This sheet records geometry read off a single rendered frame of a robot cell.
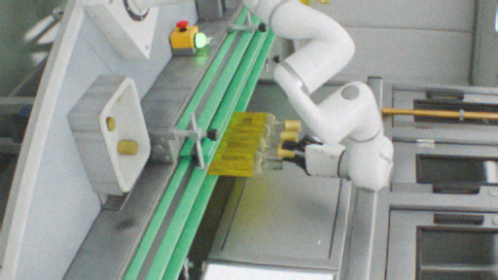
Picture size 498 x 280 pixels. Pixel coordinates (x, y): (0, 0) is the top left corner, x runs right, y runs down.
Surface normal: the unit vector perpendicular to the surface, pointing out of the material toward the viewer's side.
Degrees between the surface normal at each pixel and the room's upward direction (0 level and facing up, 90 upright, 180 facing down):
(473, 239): 90
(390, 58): 90
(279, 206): 90
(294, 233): 90
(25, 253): 0
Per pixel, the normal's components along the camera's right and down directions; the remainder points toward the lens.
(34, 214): 0.97, 0.04
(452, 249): -0.11, -0.80
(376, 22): -0.22, 0.60
